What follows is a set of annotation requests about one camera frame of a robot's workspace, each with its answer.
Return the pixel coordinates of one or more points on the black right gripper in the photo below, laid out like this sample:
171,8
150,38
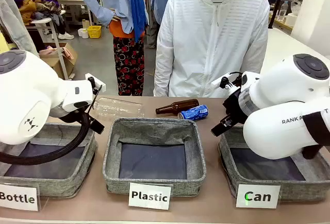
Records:
233,108

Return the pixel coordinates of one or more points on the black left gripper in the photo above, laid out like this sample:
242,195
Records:
74,116

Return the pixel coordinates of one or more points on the large clear plastic bottle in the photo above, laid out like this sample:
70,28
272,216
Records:
118,108

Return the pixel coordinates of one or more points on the brown glass bottle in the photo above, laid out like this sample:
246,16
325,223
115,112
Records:
180,105

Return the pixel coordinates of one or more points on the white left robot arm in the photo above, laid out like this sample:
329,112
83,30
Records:
25,92

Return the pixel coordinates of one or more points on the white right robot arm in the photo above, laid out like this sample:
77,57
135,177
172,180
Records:
270,131

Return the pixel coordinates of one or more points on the person's left forearm white sleeve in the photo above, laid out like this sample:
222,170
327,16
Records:
254,59

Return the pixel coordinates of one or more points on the person's right forearm white sleeve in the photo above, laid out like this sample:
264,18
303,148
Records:
163,77

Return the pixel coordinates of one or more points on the blue drink can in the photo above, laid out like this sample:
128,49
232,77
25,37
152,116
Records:
194,112

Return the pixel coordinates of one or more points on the grey fabric basket Plastic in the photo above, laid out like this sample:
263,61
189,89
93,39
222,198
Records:
154,128

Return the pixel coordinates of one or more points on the grey fabric basket Bottle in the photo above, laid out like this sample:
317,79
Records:
64,185

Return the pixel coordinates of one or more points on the white Can label sign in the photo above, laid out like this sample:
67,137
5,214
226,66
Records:
257,196

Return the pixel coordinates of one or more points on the grey fabric basket Can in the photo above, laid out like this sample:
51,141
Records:
296,185

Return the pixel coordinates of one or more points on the bystander hand on hip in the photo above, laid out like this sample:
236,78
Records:
115,17

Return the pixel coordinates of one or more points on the person in white jacket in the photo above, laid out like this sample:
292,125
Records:
211,49

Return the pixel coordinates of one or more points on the cardboard box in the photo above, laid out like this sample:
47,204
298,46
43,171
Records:
55,59

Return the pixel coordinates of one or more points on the white Plastic label sign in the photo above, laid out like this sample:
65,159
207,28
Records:
149,196

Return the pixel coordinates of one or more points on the white table with clothes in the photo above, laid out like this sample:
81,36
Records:
56,43

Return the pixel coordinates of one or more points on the white paper roll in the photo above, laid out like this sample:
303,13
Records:
83,33

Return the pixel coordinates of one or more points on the yellow plastic crate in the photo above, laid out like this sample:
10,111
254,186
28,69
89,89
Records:
94,31

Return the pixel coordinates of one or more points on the white desk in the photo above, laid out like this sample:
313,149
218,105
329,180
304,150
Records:
288,43

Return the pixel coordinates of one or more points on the white Bottle label sign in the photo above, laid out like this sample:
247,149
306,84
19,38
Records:
18,197

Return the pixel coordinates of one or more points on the clear water bottle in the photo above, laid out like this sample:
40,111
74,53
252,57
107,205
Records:
283,10

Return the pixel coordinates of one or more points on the grey hanging jacket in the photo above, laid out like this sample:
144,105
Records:
15,25

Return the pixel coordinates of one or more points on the pile of colourful clothes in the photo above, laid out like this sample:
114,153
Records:
36,6

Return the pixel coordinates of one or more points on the bystander in denim jacket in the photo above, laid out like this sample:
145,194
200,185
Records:
159,0

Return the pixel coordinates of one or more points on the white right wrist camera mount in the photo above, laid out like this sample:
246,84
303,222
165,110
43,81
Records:
223,81

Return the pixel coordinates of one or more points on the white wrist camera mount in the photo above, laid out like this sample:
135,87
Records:
223,81
99,82

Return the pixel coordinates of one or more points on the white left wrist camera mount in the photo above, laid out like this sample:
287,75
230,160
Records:
99,82

